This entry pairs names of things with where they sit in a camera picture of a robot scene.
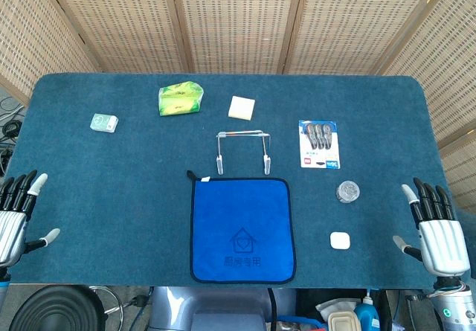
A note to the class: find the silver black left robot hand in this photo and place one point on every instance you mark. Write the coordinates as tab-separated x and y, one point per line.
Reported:
11	230

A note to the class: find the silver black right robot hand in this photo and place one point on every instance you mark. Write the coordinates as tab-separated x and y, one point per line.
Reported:
442	241

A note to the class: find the blue cleaning cloth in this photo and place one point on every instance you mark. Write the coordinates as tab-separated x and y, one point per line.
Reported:
241	212

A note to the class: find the black round stool seat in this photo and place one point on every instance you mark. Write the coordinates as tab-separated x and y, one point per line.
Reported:
56	310

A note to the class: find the white rounded square object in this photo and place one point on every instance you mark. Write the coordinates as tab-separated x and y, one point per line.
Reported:
340	240

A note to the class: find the blue detergent bottle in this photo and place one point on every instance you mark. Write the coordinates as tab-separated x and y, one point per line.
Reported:
366	314

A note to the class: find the blue carpet table cover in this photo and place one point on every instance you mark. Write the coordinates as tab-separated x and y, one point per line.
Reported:
111	197

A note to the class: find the clear round jar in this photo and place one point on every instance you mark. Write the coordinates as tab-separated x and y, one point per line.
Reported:
348	192

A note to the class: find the beige lidded container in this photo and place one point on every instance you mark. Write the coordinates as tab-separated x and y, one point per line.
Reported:
344	321

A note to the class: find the white crumpled bag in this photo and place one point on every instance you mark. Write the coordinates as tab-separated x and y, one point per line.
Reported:
331	306

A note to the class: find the small green white box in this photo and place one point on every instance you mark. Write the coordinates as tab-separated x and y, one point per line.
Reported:
103	122

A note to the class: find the blister card pack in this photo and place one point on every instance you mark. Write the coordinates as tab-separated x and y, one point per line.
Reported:
320	145

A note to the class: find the grey-blue robot torso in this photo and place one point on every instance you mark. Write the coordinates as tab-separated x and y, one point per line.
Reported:
208	308

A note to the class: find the green tissue pack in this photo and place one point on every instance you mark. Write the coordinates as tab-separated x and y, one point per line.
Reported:
180	100

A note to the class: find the pale yellow sticky note pad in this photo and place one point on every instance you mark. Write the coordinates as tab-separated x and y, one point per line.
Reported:
241	107

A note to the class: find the woven bamboo folding screen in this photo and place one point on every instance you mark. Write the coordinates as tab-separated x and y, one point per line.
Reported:
238	22

